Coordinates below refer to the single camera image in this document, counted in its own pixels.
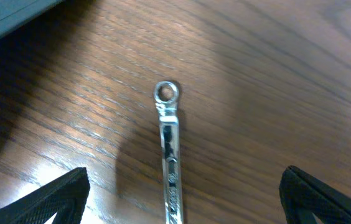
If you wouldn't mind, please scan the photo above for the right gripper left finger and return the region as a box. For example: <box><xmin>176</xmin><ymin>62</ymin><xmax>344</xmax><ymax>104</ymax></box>
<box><xmin>0</xmin><ymin>167</ymin><xmax>90</xmax><ymax>224</ymax></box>

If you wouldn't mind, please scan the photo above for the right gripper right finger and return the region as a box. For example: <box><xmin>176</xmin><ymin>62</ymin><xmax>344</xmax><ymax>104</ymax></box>
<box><xmin>279</xmin><ymin>166</ymin><xmax>351</xmax><ymax>224</ymax></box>

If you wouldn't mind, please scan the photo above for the silver ring wrench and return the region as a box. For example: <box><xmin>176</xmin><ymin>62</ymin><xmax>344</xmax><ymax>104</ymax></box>
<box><xmin>154</xmin><ymin>81</ymin><xmax>184</xmax><ymax>224</ymax></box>

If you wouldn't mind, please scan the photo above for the dark green open box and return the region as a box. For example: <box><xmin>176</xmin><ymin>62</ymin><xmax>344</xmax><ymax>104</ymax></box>
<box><xmin>0</xmin><ymin>0</ymin><xmax>63</xmax><ymax>39</ymax></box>

